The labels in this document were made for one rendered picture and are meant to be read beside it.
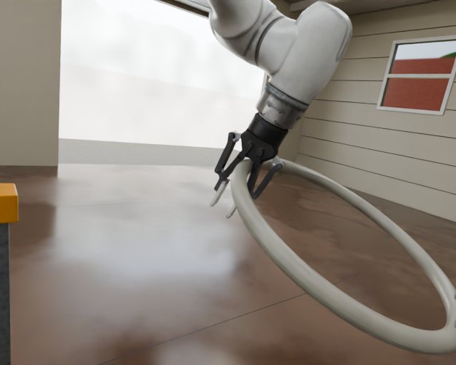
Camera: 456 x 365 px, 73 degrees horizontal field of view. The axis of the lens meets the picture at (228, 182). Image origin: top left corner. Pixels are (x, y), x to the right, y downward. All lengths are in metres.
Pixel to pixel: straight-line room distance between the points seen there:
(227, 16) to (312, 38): 0.15
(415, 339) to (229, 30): 0.55
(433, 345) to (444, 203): 6.68
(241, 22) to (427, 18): 7.36
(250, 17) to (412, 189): 6.89
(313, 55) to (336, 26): 0.05
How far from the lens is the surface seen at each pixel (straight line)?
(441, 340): 0.55
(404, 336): 0.49
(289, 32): 0.59
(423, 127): 7.34
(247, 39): 0.62
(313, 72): 0.57
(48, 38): 5.99
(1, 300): 1.14
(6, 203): 1.00
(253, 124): 0.61
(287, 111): 0.58
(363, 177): 7.83
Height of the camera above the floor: 1.38
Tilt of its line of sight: 13 degrees down
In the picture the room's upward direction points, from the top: 9 degrees clockwise
